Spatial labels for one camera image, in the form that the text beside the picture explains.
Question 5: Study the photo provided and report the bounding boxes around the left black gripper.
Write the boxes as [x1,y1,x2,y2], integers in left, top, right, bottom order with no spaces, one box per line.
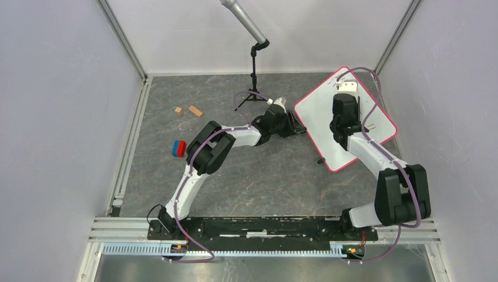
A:
[270,110,305,139]

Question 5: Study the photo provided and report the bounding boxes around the pink framed whiteboard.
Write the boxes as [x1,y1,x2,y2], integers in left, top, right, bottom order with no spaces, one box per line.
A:
[294,66,398,172]

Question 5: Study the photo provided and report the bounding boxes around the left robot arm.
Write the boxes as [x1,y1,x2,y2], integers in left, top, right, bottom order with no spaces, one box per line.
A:
[158,104,307,240]

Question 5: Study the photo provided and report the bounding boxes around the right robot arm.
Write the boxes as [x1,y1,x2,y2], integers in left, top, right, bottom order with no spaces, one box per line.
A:
[329,93,431,240]

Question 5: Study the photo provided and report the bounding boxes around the black tripod stand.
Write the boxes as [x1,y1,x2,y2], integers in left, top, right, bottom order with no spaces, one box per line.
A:
[234,39,270,112]

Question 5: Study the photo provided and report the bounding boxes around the long wooden block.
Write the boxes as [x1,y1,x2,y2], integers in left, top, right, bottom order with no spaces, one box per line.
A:
[189,105,203,118]

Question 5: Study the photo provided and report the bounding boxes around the small wooden cube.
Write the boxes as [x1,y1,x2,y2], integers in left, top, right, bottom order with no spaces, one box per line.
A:
[174,107,184,116]

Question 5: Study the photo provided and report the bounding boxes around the red blue block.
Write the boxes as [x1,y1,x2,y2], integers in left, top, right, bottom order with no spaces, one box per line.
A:
[171,140,187,158]

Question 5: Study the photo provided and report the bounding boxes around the silver microphone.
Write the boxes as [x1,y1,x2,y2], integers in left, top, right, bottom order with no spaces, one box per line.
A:
[220,0,268,45]

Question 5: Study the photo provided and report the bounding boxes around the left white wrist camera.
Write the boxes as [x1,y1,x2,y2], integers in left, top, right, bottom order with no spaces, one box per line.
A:
[266,97,287,110]

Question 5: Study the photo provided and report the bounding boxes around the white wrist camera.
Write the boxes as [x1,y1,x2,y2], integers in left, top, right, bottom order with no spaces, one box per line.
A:
[335,79,358,95]
[266,97,287,110]

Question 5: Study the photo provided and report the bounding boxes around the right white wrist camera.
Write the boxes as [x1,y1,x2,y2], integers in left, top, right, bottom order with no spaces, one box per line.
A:
[335,79,358,95]

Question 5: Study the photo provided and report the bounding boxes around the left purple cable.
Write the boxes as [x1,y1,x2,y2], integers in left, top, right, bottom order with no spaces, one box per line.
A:
[163,90,273,264]

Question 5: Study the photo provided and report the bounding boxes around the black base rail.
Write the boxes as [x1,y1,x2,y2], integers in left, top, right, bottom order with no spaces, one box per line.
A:
[147,216,379,252]

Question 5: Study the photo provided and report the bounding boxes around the grey slotted cable duct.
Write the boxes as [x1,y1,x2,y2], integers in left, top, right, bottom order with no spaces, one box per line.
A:
[102,243,364,260]

